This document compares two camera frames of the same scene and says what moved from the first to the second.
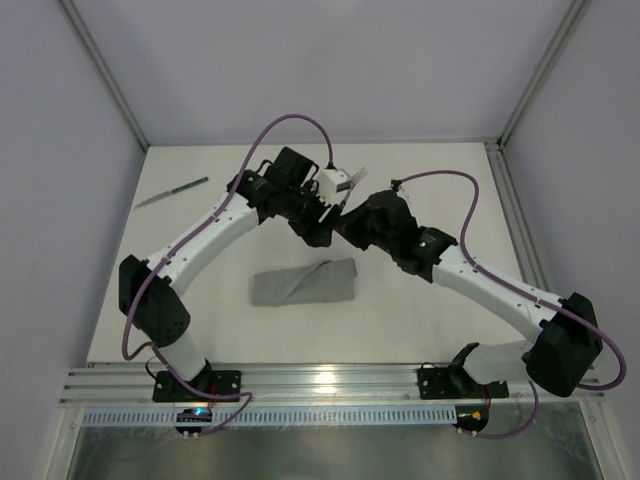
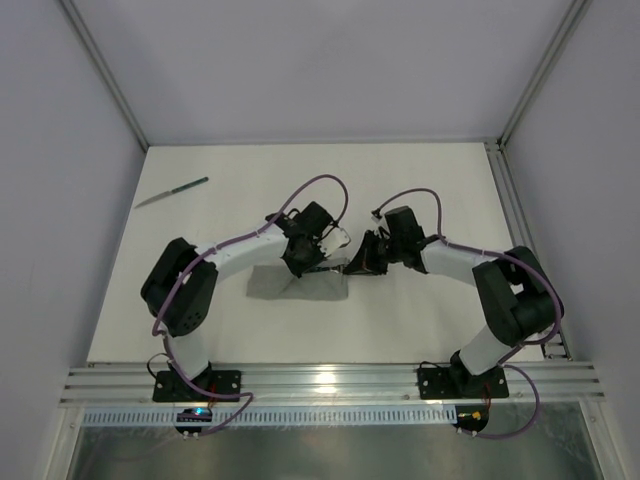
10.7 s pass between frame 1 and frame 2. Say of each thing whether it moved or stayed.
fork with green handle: moved
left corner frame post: stayed
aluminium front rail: stayed
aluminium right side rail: stayed
